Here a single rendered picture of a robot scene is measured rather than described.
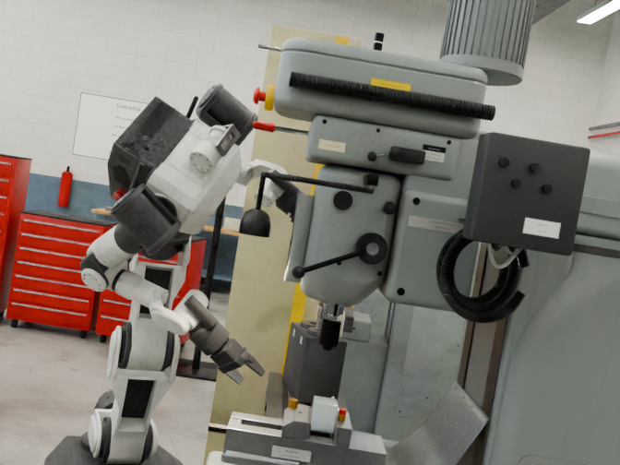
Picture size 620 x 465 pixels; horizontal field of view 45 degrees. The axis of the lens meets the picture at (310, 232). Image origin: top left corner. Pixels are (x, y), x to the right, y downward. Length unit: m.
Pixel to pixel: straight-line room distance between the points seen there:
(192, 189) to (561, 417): 1.02
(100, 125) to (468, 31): 9.57
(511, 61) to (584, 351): 0.66
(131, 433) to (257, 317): 1.28
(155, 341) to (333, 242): 0.79
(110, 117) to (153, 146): 9.14
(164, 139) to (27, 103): 9.49
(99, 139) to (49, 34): 1.63
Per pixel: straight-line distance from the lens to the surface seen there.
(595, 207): 1.79
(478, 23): 1.77
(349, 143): 1.65
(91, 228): 6.56
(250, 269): 3.50
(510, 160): 1.45
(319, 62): 1.65
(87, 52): 11.27
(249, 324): 3.54
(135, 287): 2.05
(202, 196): 1.89
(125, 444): 2.45
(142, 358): 2.27
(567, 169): 1.49
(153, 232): 1.82
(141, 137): 1.95
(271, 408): 2.05
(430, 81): 1.68
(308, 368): 2.13
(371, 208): 1.67
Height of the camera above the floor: 1.55
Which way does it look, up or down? 3 degrees down
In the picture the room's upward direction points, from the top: 9 degrees clockwise
